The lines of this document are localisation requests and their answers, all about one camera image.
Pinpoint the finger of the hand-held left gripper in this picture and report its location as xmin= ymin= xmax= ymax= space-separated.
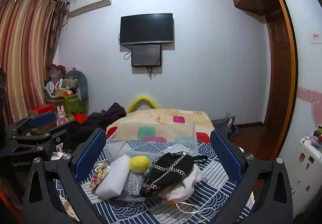
xmin=5 ymin=111 xmax=58 ymax=137
xmin=12 ymin=120 xmax=82 ymax=150

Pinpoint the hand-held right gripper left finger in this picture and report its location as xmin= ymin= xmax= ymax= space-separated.
xmin=22 ymin=128 xmax=108 ymax=224

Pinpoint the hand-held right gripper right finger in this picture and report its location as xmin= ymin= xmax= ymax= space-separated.
xmin=210 ymin=129 xmax=294 ymax=224

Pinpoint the floral fabric scrunchie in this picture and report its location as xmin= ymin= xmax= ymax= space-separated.
xmin=89 ymin=162 xmax=111 ymax=191

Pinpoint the white foam sponge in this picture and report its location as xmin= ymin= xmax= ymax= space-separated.
xmin=95 ymin=154 xmax=132 ymax=199

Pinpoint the clear plastic box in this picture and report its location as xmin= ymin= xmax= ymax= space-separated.
xmin=106 ymin=123 xmax=200 ymax=163

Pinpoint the white drawstring pouch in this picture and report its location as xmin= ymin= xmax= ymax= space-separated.
xmin=162 ymin=164 xmax=217 ymax=217

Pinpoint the silver glitter pouch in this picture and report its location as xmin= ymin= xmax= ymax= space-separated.
xmin=122 ymin=172 xmax=146 ymax=202

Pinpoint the yellow fuzzy ball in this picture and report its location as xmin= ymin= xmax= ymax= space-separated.
xmin=129 ymin=156 xmax=151 ymax=174

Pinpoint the black bag with chain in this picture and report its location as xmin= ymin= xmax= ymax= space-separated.
xmin=139 ymin=151 xmax=209 ymax=199

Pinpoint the red box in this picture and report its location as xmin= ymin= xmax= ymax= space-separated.
xmin=29 ymin=103 xmax=56 ymax=117

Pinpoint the pink rabbit toy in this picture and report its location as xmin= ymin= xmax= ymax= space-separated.
xmin=56 ymin=105 xmax=68 ymax=126

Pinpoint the red cloth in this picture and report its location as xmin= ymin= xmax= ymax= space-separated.
xmin=74 ymin=113 xmax=89 ymax=123

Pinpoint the green gift bag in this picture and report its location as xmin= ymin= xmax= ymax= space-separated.
xmin=63 ymin=94 xmax=84 ymax=115

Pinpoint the grey bag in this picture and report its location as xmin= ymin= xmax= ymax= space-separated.
xmin=211 ymin=116 xmax=238 ymax=138

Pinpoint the dark clothing pile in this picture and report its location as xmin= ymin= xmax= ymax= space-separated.
xmin=80 ymin=102 xmax=128 ymax=137

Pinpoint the dark red flower bouquet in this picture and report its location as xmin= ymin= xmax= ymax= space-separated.
xmin=49 ymin=63 xmax=66 ymax=81

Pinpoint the striped brown curtain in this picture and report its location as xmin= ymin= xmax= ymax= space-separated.
xmin=0 ymin=0 xmax=69 ymax=127

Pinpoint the beige patterned blanket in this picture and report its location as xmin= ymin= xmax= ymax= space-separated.
xmin=106 ymin=108 xmax=216 ymax=144

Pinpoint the yellow curved plush cushion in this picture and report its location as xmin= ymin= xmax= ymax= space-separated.
xmin=127 ymin=95 xmax=160 ymax=114

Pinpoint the wooden wardrobe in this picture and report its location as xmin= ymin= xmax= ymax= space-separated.
xmin=228 ymin=0 xmax=299 ymax=162

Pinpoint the white door with stickers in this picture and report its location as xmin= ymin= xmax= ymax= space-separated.
xmin=273 ymin=0 xmax=322 ymax=221

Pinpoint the white air conditioner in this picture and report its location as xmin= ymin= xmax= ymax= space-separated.
xmin=67 ymin=0 xmax=114 ymax=19

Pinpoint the small black wall monitor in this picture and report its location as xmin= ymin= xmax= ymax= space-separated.
xmin=131 ymin=44 xmax=162 ymax=67

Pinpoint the black wall television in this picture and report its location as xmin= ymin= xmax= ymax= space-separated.
xmin=119 ymin=13 xmax=175 ymax=46

